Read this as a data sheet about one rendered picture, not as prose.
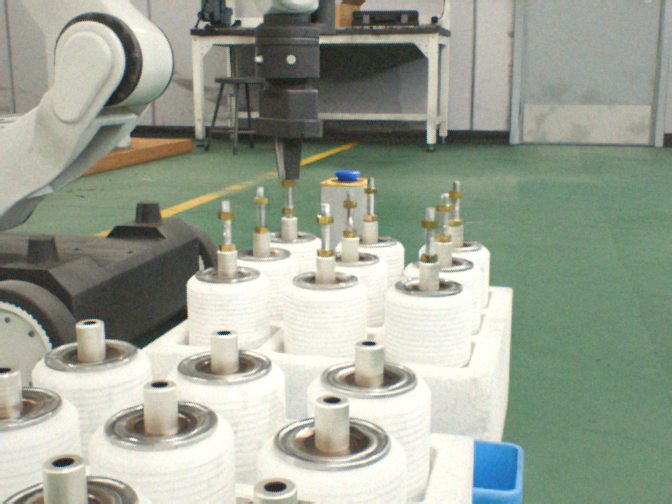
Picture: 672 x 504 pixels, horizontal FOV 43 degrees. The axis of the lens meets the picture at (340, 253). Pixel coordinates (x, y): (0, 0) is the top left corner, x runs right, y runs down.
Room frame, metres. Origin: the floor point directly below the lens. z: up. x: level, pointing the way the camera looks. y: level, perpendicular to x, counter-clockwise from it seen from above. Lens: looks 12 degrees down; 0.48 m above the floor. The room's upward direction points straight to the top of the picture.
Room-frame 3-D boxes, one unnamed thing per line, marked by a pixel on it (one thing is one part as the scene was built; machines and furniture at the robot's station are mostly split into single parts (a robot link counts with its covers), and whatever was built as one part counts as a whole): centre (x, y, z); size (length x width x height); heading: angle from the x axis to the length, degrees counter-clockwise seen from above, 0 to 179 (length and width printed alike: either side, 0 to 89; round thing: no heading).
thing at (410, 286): (0.91, -0.10, 0.25); 0.08 x 0.08 x 0.01
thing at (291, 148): (1.18, 0.07, 0.37); 0.03 x 0.02 x 0.06; 126
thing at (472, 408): (1.05, -0.01, 0.09); 0.39 x 0.39 x 0.18; 76
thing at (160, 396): (0.53, 0.12, 0.26); 0.02 x 0.02 x 0.03
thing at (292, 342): (0.94, 0.02, 0.16); 0.10 x 0.10 x 0.18
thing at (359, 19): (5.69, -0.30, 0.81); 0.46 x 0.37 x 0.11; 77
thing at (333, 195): (1.35, -0.01, 0.16); 0.07 x 0.07 x 0.31; 76
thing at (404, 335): (0.91, -0.10, 0.16); 0.10 x 0.10 x 0.18
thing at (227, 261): (0.97, 0.13, 0.26); 0.02 x 0.02 x 0.03
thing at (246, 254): (1.08, 0.10, 0.25); 0.08 x 0.08 x 0.01
